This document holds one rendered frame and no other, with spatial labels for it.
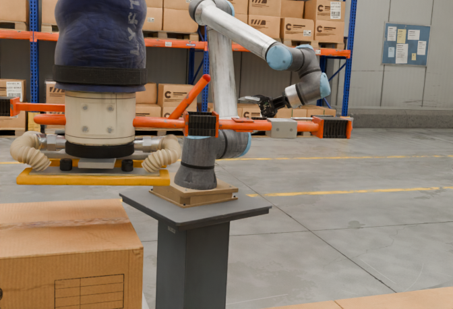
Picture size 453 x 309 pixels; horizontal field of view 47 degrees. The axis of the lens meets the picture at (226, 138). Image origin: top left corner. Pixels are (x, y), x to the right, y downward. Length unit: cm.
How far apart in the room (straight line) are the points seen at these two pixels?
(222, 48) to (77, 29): 124
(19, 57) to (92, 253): 868
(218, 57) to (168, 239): 84
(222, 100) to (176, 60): 768
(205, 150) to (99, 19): 110
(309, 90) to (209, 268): 89
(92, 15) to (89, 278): 58
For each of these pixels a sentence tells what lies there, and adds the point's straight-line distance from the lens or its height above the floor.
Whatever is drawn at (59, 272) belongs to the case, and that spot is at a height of 90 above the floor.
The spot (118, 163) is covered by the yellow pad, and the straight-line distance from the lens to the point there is 139.
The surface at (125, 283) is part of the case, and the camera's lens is 123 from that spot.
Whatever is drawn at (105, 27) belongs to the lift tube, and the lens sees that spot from 122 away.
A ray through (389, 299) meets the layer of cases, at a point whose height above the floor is 54.
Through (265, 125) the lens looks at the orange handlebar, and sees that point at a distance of 133.
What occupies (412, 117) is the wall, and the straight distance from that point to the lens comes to 1228.
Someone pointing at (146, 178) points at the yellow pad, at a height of 109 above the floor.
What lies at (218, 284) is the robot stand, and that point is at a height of 37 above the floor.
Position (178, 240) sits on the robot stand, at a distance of 226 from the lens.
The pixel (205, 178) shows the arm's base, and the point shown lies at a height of 86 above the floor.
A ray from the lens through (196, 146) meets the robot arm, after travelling 219.
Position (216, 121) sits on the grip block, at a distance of 129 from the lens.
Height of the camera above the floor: 138
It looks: 9 degrees down
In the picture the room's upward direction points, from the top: 3 degrees clockwise
